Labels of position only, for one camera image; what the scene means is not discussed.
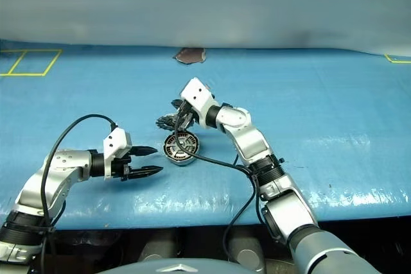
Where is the yellow tape corner marking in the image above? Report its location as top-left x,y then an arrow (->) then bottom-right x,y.
384,53 -> 411,64

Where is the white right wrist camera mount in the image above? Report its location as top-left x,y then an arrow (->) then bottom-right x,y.
180,77 -> 221,127

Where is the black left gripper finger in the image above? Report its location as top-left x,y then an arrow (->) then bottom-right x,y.
130,146 -> 159,157
127,166 -> 164,181

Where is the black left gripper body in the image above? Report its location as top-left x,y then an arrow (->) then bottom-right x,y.
111,155 -> 133,182

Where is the pale backdrop sheet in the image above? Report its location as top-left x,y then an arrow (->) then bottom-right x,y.
0,0 -> 411,57

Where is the grey rounded cylinder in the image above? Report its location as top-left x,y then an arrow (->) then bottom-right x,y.
137,234 -> 178,262
227,232 -> 266,274

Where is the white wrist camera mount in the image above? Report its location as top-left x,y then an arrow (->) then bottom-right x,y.
180,77 -> 221,127
102,127 -> 133,181

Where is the blue plastic table cover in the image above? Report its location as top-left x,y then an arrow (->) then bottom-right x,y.
0,38 -> 411,232

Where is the brown torn patch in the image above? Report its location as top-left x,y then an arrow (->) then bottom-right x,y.
172,47 -> 206,65

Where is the blue-grey dome with emblem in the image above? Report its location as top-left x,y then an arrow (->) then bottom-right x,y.
95,257 -> 258,274

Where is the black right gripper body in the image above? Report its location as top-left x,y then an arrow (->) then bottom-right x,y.
179,102 -> 200,126

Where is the silver finned rotor disc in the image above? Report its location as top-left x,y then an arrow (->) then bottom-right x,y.
155,114 -> 177,131

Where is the yellow tape double square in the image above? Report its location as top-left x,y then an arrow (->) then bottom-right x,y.
0,48 -> 63,77

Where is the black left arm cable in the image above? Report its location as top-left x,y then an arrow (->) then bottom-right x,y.
40,113 -> 118,274

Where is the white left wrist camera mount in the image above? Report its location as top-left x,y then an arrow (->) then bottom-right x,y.
102,127 -> 133,181

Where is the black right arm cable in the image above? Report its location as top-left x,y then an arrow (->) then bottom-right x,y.
175,103 -> 258,259

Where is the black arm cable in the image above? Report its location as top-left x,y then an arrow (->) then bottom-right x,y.
175,103 -> 258,259
40,113 -> 118,274

